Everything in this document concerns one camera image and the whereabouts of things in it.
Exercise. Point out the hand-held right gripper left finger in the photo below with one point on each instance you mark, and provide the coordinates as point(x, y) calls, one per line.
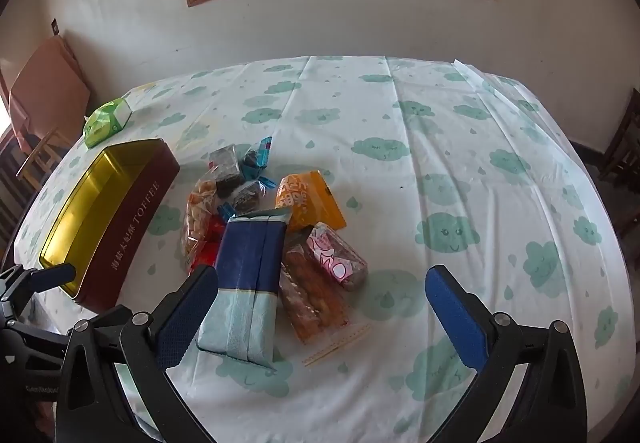
point(185, 318)

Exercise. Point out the cloud print tablecloth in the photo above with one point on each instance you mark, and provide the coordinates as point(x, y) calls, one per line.
point(450, 148)

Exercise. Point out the orange snack packet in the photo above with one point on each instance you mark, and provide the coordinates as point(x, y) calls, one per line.
point(310, 203)

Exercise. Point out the blue snack packet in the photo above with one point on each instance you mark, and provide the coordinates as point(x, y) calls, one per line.
point(247, 263)

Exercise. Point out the grey candy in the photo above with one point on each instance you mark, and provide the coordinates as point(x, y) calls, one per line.
point(226, 170)

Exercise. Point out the red tin box gold inside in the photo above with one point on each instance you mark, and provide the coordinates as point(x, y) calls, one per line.
point(135, 223)

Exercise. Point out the light wooden stool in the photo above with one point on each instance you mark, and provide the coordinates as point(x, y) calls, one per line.
point(37, 158)

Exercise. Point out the clear fried stick packet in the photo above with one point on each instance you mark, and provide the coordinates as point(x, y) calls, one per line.
point(310, 303)

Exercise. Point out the green snack packet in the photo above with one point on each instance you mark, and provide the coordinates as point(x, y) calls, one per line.
point(105, 123)

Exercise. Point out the clear cracker bag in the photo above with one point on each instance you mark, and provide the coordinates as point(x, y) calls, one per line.
point(197, 208)

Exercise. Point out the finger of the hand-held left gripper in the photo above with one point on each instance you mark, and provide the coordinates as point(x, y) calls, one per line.
point(52, 275)

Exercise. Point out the dark candy blue wrapper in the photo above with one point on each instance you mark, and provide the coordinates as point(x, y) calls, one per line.
point(256, 158)
point(247, 198)

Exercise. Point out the toothpick packet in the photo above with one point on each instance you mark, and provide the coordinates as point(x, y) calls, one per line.
point(340, 343)

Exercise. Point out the red snack packet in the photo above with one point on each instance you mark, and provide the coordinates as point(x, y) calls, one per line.
point(207, 243)

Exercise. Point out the dark wooden chair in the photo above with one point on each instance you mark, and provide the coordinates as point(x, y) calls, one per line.
point(625, 148)

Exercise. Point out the pink patterned snack packet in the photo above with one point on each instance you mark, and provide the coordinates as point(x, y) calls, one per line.
point(335, 255)

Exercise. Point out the wall switch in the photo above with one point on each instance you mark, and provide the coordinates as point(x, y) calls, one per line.
point(55, 26)

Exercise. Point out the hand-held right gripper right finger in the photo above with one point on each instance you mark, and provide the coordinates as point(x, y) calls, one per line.
point(455, 318)

